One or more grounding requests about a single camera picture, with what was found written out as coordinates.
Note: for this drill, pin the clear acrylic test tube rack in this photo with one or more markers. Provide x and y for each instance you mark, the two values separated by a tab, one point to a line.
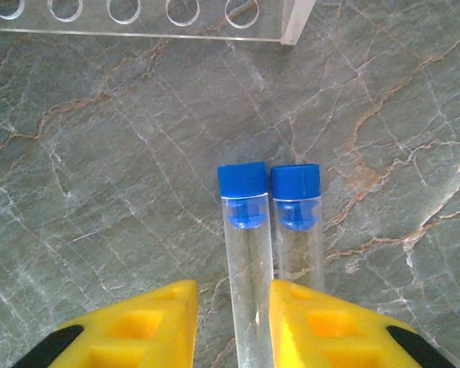
138	32

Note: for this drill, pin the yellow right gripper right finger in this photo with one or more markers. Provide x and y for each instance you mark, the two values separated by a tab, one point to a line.
329	329

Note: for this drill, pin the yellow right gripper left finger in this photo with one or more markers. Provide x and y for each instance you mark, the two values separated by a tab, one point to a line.
138	329

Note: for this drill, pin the blue capped clear test tube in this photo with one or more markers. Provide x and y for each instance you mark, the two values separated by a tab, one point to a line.
242	180
296	182

